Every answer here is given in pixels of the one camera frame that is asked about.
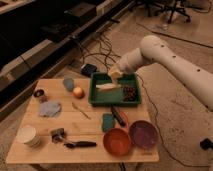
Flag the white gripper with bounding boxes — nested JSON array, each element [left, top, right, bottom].
[[108, 48, 147, 79]]

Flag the pale yellow banana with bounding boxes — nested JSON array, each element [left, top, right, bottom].
[[96, 83, 121, 91]]

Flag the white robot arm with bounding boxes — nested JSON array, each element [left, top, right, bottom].
[[108, 35, 213, 111]]

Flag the green plastic tray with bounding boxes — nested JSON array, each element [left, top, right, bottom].
[[88, 73, 142, 107]]

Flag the dark grapes bunch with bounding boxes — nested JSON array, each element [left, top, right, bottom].
[[123, 86, 136, 101]]

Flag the black power box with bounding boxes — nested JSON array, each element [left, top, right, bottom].
[[81, 64, 97, 77]]

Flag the orange apple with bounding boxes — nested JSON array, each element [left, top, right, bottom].
[[73, 87, 85, 99]]

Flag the blue grey cup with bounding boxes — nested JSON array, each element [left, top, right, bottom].
[[63, 78, 74, 92]]

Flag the teal sponge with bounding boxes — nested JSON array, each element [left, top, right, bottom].
[[102, 113, 115, 132]]

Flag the purple bowl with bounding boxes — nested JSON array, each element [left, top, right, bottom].
[[129, 120, 158, 150]]

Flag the orange bowl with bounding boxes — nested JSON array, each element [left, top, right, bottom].
[[103, 128, 131, 156]]

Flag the blue crumpled cloth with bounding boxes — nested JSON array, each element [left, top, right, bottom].
[[39, 101, 61, 117]]

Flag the wooden table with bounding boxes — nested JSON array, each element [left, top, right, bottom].
[[6, 79, 159, 164]]

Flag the small metal tin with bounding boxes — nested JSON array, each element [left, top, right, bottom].
[[33, 89, 47, 103]]

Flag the small metal clip toy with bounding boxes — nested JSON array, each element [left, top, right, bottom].
[[51, 128, 66, 143]]

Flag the office chair base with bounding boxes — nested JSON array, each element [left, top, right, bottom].
[[143, 0, 191, 24]]

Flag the white paper cup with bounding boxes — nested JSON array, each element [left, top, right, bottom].
[[16, 125, 40, 147]]

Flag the black object on floor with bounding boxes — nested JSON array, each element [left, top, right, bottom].
[[200, 138, 213, 150]]

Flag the black floor cables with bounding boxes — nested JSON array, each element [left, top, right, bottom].
[[71, 33, 201, 168]]

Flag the black handled utensil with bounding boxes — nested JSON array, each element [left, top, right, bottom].
[[64, 141, 97, 149]]

